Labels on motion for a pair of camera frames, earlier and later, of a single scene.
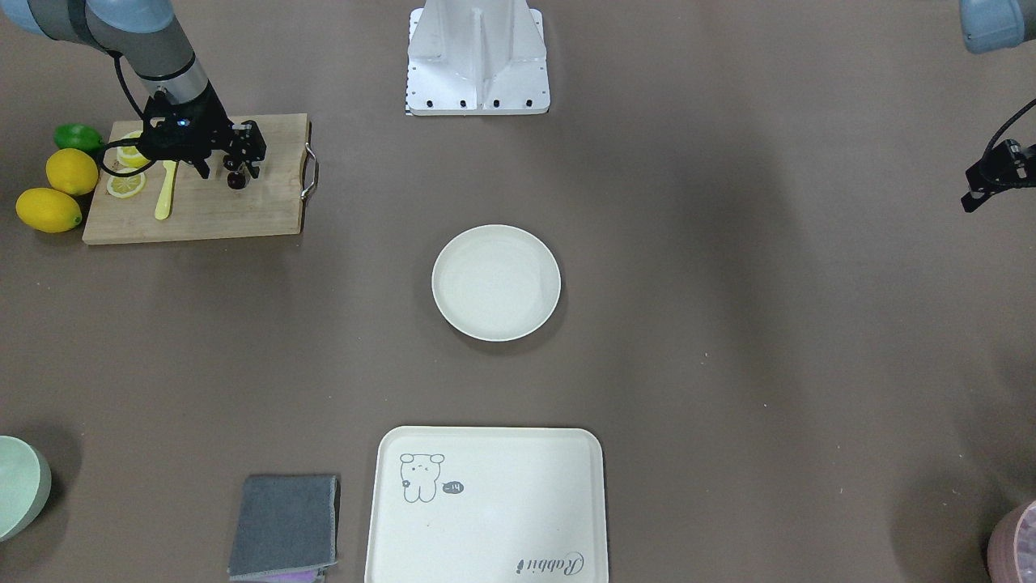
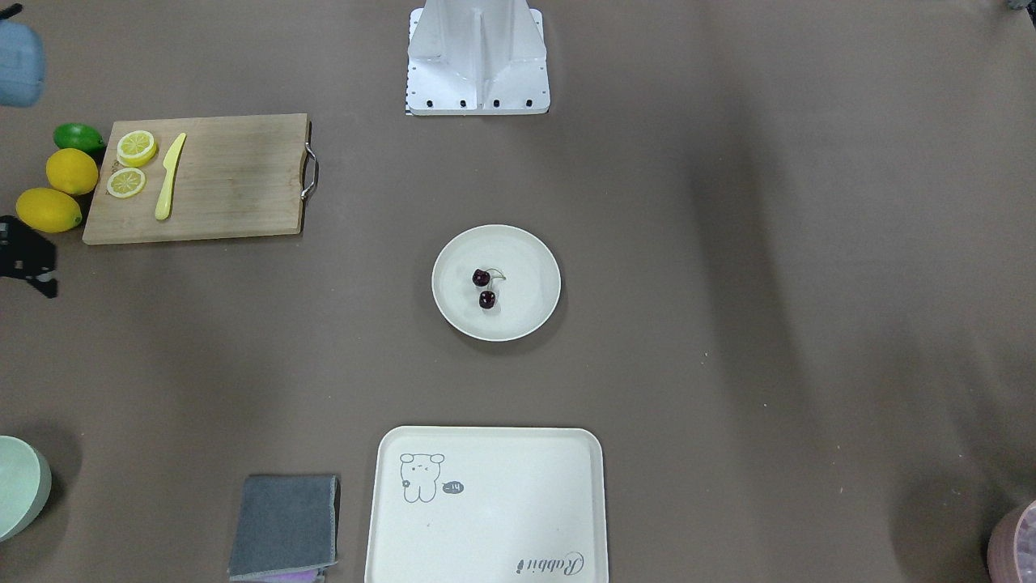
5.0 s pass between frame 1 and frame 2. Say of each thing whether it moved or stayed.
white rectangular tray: stayed
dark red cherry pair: moved
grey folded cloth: stayed
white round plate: stayed
